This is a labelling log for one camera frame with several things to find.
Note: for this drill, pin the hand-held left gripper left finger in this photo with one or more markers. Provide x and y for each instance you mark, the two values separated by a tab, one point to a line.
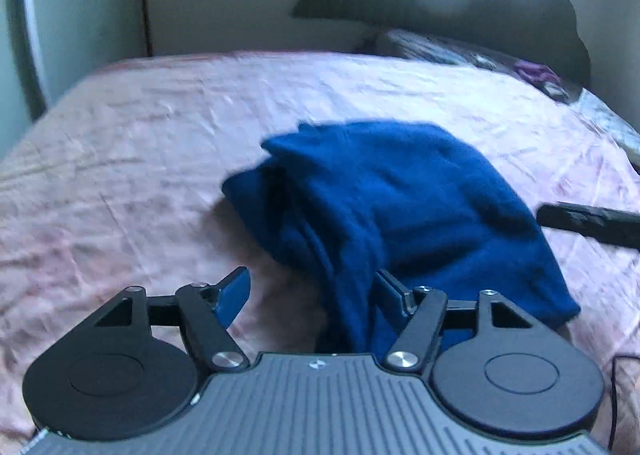
235	292

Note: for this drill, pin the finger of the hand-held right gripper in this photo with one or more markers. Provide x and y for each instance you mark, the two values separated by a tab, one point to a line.
585	219

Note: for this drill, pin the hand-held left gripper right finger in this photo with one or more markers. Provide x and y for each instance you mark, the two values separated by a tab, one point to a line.
395	297

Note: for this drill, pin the blue knitted garment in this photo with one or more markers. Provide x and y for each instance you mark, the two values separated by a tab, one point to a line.
400	195

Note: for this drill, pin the patterned blanket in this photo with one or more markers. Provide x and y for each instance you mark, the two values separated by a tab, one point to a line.
610	125

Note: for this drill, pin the purple cloth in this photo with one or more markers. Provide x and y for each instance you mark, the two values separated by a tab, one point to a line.
537	72

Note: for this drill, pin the pink bed sheet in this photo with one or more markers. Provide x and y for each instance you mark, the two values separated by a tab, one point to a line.
125	160

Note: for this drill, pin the patterned pillow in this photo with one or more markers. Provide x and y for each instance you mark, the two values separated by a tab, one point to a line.
440	47

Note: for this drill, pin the dark headboard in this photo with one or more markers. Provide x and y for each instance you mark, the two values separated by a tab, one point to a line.
450	0

